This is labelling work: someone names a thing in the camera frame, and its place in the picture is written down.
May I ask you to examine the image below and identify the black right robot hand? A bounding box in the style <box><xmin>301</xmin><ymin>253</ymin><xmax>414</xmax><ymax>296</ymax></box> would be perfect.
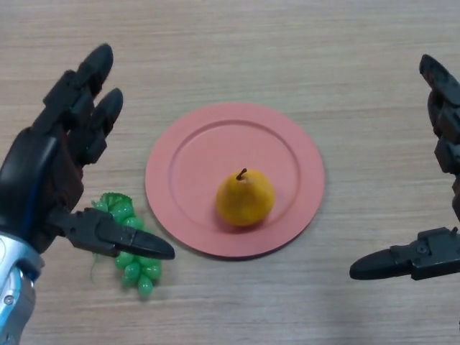
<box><xmin>349</xmin><ymin>54</ymin><xmax>460</xmax><ymax>282</ymax></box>

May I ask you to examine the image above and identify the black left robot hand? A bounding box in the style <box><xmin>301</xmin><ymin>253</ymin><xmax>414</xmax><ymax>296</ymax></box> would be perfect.
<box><xmin>0</xmin><ymin>42</ymin><xmax>176</xmax><ymax>260</ymax></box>

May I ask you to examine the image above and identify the yellow pear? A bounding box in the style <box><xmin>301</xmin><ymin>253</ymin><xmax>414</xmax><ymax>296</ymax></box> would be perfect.
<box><xmin>215</xmin><ymin>167</ymin><xmax>277</xmax><ymax>227</ymax></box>

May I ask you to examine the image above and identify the pink round plate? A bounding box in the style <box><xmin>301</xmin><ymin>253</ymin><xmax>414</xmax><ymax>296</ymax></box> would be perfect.
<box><xmin>144</xmin><ymin>103</ymin><xmax>326</xmax><ymax>260</ymax></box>

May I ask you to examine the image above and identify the green plastic grape bunch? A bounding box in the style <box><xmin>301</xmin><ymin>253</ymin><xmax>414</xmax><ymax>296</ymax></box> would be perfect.
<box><xmin>89</xmin><ymin>193</ymin><xmax>162</xmax><ymax>298</ymax></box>

